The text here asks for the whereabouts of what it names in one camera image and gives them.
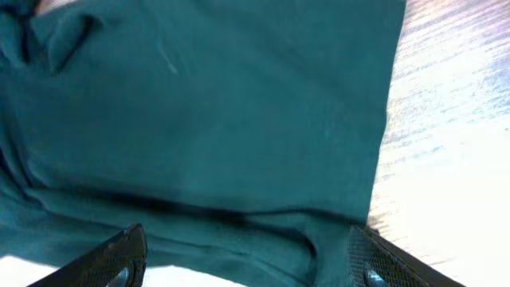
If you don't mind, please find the black t-shirt with logo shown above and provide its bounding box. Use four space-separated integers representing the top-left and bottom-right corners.
1 0 406 286

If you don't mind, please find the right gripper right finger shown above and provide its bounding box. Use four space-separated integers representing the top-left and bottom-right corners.
346 227 464 287

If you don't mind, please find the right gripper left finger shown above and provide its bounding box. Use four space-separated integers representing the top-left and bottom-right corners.
29 224 147 287

